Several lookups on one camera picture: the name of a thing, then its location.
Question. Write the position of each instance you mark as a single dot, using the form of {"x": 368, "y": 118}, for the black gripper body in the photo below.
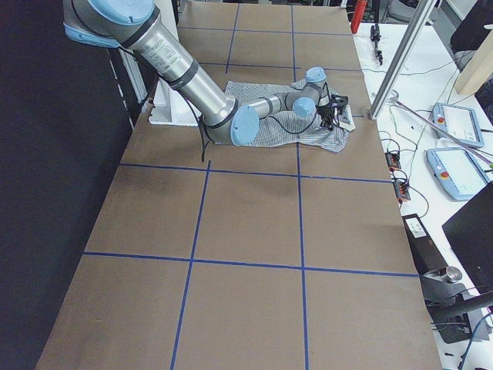
{"x": 326, "y": 112}

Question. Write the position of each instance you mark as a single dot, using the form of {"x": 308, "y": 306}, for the blue white striped polo shirt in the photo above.
{"x": 286, "y": 127}

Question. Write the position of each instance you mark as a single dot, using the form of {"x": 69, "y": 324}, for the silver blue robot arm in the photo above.
{"x": 137, "y": 25}

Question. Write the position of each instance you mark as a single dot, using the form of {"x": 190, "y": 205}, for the black tripod stick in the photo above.
{"x": 375, "y": 31}

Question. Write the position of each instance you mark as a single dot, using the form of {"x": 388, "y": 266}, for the black orange terminal block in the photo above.
{"x": 398, "y": 176}

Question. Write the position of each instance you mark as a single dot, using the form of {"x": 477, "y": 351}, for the red cylinder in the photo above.
{"x": 359, "y": 9}

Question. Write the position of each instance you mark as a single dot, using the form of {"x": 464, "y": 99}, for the far blue teach pendant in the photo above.
{"x": 460, "y": 122}

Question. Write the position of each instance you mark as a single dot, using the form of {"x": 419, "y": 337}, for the blue teach pendant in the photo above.
{"x": 457, "y": 171}
{"x": 460, "y": 122}

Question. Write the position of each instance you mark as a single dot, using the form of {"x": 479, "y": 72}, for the near blue teach pendant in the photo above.
{"x": 457, "y": 171}

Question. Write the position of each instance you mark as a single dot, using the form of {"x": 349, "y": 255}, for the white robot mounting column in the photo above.
{"x": 169, "y": 107}

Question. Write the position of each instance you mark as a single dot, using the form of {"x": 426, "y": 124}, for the black rectangular box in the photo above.
{"x": 424, "y": 251}

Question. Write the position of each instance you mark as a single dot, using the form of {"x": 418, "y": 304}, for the black monitor stand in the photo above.
{"x": 454, "y": 310}

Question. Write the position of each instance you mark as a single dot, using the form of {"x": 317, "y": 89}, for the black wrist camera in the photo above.
{"x": 339, "y": 102}

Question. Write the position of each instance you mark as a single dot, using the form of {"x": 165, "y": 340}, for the aluminium frame post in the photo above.
{"x": 413, "y": 30}

